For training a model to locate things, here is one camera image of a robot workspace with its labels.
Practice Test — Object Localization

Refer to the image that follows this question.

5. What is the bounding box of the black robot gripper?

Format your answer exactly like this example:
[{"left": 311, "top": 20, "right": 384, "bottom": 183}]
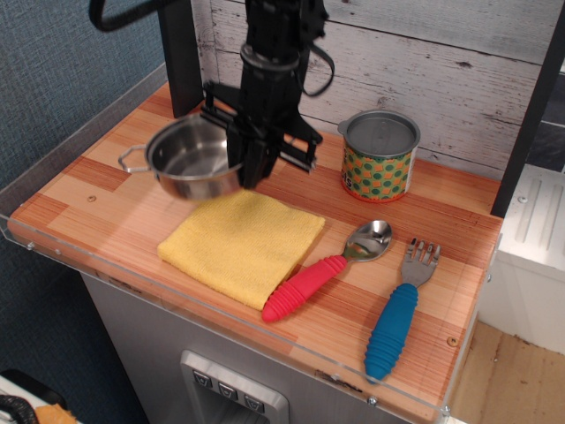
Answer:
[{"left": 203, "top": 59, "right": 322, "bottom": 189}]

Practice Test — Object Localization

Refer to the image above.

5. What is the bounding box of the small stainless steel pot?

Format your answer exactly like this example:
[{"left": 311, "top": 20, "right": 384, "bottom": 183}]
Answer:
[{"left": 118, "top": 114, "right": 242, "bottom": 201}]

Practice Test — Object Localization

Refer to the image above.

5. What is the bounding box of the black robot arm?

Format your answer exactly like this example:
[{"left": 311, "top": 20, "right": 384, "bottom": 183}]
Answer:
[{"left": 203, "top": 1, "right": 335, "bottom": 189}]

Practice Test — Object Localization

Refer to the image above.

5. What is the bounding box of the yellow folded cloth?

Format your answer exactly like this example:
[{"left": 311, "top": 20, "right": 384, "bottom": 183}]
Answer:
[{"left": 157, "top": 191, "right": 325, "bottom": 311}]

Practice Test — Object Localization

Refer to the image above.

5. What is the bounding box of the green orange patterned tin can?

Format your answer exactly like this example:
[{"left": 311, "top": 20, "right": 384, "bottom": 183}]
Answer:
[{"left": 338, "top": 110, "right": 420, "bottom": 203}]

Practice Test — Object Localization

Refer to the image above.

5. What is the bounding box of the grey cabinet with dispenser panel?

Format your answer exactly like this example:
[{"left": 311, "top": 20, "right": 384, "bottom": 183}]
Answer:
[{"left": 82, "top": 275, "right": 403, "bottom": 423}]

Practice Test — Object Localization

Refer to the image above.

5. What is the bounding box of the clear acrylic table guard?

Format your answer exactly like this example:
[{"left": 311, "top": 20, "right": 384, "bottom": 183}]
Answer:
[{"left": 1, "top": 83, "right": 501, "bottom": 423}]

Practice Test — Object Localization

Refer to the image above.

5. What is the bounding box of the white cabinet at right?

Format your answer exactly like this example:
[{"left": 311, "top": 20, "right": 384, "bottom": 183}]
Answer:
[{"left": 478, "top": 164, "right": 564, "bottom": 353}]

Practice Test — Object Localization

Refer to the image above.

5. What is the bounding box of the black and orange object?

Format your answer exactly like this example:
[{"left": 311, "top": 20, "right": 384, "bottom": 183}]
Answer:
[{"left": 1, "top": 369, "right": 79, "bottom": 423}]

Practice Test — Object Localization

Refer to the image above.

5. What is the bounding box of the spoon with red handle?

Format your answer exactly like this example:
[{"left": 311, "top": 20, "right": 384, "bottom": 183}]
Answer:
[{"left": 261, "top": 220, "right": 393, "bottom": 322}]

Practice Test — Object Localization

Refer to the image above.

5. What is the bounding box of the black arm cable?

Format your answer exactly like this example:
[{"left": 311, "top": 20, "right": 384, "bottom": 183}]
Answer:
[{"left": 87, "top": 0, "right": 335, "bottom": 98}]

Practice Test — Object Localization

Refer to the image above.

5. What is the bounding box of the fork with blue handle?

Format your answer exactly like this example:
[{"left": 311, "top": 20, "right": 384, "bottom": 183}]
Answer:
[{"left": 364, "top": 238, "right": 441, "bottom": 380}]

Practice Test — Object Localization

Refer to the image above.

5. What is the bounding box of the black vertical post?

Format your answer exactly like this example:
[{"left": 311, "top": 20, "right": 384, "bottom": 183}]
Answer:
[{"left": 490, "top": 5, "right": 564, "bottom": 218}]

